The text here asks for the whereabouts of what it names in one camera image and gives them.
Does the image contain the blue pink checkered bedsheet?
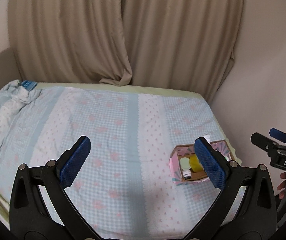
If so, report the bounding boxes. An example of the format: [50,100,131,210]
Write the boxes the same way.
[0,80,246,240]

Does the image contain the yellow packing tape roll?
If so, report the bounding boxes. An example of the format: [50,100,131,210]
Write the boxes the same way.
[189,154,204,173]

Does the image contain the blue tissue pack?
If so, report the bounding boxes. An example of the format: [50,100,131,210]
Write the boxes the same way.
[21,80,38,92]

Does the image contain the person right hand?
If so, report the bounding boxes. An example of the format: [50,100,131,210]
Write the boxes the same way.
[277,172,286,200]

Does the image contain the white pill bottle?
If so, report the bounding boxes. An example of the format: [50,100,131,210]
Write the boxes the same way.
[203,133,211,144]

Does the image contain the cardboard box pink teal flaps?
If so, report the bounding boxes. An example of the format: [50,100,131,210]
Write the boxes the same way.
[169,139,237,185]

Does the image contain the small black white cap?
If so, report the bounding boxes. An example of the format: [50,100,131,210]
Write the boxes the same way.
[183,170,192,180]

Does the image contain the light green mattress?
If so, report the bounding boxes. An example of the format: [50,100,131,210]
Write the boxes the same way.
[0,81,241,225]

